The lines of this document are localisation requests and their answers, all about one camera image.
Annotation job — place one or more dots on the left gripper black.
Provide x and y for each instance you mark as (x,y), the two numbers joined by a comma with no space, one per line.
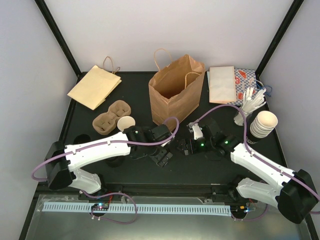
(157,158)

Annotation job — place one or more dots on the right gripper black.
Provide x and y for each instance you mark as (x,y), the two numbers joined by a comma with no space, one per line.
(185,144)

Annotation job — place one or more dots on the brown kraft paper bag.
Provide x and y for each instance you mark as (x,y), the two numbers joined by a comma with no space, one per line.
(175,90)

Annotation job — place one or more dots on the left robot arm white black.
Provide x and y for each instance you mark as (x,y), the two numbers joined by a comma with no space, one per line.
(66,168)

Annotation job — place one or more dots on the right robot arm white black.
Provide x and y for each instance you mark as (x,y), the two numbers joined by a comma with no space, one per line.
(291,192)

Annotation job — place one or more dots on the black lid stack left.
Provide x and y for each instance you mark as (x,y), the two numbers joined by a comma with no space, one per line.
(115,162)

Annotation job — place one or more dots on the stacked pulp cup carriers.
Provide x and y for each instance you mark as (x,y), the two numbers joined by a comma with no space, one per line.
(106,122)

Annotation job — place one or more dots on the white paper bag brown trim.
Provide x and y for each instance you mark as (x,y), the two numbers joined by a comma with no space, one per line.
(221,84)

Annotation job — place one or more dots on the bundle of white straws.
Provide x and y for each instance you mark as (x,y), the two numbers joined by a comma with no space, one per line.
(250,103)

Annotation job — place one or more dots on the stack of white paper cups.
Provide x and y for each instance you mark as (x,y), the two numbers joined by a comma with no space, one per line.
(263,124)

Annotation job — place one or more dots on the blue checkered paper bag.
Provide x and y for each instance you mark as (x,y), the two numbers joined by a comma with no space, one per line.
(246,78)

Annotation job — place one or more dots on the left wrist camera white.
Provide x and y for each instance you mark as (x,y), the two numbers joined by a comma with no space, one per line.
(167,142)

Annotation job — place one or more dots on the light blue cable duct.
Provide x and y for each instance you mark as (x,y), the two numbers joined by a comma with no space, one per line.
(120,208)

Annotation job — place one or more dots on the tan paper bag with handles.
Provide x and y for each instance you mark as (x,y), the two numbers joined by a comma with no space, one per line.
(92,90)

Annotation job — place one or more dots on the black frame post right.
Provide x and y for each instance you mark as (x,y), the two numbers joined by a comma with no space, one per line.
(286,22)

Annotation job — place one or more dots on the black frame post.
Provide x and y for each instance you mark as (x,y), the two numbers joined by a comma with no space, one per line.
(286,22)
(48,17)

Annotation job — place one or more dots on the black frame post left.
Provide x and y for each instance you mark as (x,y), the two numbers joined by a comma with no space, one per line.
(48,17)

